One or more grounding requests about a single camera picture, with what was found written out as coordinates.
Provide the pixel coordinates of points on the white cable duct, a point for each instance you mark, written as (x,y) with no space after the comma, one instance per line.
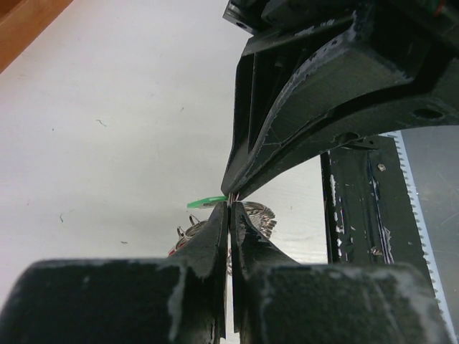
(426,245)

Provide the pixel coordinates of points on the green key tag with key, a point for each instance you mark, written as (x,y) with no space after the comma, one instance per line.
(208,202)

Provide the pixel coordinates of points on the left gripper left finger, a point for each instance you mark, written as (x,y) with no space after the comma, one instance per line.
(177,299)

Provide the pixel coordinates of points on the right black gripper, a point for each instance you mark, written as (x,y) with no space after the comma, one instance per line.
(316,75)

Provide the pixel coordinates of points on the wooden compartment tray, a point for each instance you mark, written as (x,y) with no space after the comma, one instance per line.
(22,22)

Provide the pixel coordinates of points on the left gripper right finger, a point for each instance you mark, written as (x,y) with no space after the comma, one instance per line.
(278,300)

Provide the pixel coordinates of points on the small red key tag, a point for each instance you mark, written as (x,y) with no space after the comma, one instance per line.
(176,247)

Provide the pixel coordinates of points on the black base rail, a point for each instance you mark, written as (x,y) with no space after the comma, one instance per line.
(368,213)

